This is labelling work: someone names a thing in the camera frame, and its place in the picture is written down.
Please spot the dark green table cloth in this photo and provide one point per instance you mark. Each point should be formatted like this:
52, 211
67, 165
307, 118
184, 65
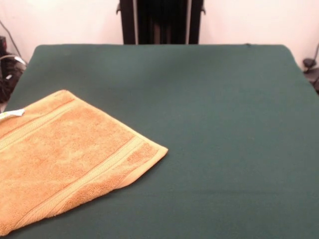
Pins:
224, 149

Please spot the black box with red light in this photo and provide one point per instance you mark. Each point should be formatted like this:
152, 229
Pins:
2, 43

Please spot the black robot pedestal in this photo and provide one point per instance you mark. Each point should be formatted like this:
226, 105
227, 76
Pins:
162, 22

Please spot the tan terry towel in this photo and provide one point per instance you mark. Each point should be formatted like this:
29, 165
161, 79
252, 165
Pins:
62, 161

